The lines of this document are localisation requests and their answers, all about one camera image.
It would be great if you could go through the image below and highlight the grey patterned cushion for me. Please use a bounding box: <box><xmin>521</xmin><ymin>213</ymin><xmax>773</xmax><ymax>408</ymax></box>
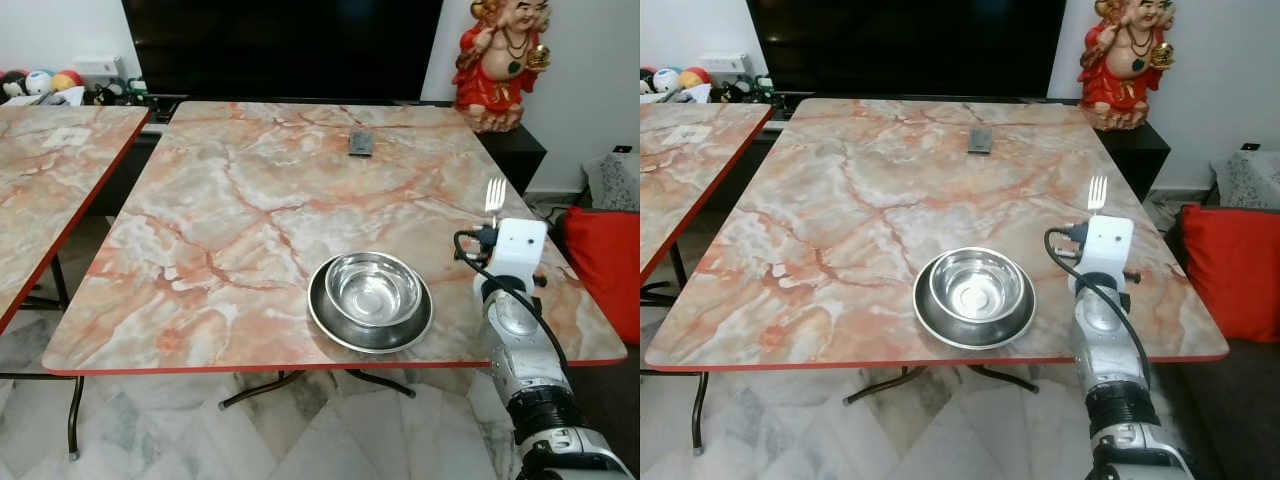
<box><xmin>583</xmin><ymin>150</ymin><xmax>641</xmax><ymax>213</ymax></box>
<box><xmin>1210</xmin><ymin>150</ymin><xmax>1280</xmax><ymax>211</ymax></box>

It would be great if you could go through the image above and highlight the black television screen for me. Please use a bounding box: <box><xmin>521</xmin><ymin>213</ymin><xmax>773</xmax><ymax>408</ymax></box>
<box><xmin>122</xmin><ymin>0</ymin><xmax>444</xmax><ymax>102</ymax></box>
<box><xmin>747</xmin><ymin>0</ymin><xmax>1067</xmax><ymax>99</ymax></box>

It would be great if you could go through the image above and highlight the stainless steel bowl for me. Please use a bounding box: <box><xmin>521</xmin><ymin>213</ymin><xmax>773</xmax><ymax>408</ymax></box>
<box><xmin>929</xmin><ymin>248</ymin><xmax>1027</xmax><ymax>323</ymax></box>
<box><xmin>324</xmin><ymin>252</ymin><xmax>424</xmax><ymax>329</ymax></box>

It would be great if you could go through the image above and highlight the red laughing Buddha statue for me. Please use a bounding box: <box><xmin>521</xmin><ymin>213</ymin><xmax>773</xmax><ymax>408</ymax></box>
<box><xmin>453</xmin><ymin>0</ymin><xmax>553</xmax><ymax>134</ymax></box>
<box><xmin>1078</xmin><ymin>0</ymin><xmax>1176</xmax><ymax>131</ymax></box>

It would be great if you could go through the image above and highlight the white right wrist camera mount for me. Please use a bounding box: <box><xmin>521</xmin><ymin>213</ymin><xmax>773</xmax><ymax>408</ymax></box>
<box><xmin>483</xmin><ymin>218</ymin><xmax>549</xmax><ymax>294</ymax></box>
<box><xmin>1070</xmin><ymin>213</ymin><xmax>1136</xmax><ymax>291</ymax></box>

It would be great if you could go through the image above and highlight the red cushion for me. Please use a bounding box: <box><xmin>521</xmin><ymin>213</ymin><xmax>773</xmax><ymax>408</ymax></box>
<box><xmin>558</xmin><ymin>207</ymin><xmax>641</xmax><ymax>346</ymax></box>
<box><xmin>1180</xmin><ymin>204</ymin><xmax>1280</xmax><ymax>344</ymax></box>

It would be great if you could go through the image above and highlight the stainless steel plate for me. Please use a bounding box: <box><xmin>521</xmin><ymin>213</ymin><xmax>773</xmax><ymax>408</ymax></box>
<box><xmin>307</xmin><ymin>255</ymin><xmax>435</xmax><ymax>355</ymax></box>
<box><xmin>912</xmin><ymin>250</ymin><xmax>1037</xmax><ymax>351</ymax></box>

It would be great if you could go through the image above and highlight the large marble-top table red edge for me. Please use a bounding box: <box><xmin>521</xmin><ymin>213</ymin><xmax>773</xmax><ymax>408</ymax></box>
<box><xmin>42</xmin><ymin>100</ymin><xmax>629</xmax><ymax>461</ymax></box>
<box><xmin>643</xmin><ymin>97</ymin><xmax>1229</xmax><ymax>457</ymax></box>

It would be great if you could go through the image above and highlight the white box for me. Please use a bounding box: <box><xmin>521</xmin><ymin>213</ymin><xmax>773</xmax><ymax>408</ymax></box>
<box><xmin>698</xmin><ymin>53</ymin><xmax>748</xmax><ymax>86</ymax></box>
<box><xmin>72</xmin><ymin>55</ymin><xmax>121</xmax><ymax>89</ymax></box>

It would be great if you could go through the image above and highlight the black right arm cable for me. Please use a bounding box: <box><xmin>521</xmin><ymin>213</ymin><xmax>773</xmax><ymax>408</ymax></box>
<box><xmin>1044</xmin><ymin>224</ymin><xmax>1154</xmax><ymax>393</ymax></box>
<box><xmin>453</xmin><ymin>228</ymin><xmax>574</xmax><ymax>393</ymax></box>

